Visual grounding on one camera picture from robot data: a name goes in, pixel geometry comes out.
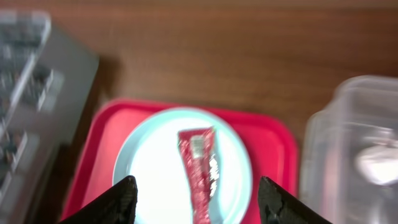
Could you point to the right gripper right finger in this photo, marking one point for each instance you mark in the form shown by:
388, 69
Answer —
278, 206

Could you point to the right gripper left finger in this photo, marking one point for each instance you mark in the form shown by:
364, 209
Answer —
115, 206

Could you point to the red snack wrapper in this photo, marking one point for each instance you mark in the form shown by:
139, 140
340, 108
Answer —
196, 148

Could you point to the grey dishwasher rack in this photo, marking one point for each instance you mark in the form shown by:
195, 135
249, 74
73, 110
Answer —
46, 77

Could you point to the light blue plate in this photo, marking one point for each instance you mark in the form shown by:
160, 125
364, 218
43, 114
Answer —
150, 154

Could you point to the red plastic tray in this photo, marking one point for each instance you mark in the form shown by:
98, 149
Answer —
271, 147

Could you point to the clear plastic bin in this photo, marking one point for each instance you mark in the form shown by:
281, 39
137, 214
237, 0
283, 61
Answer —
349, 159

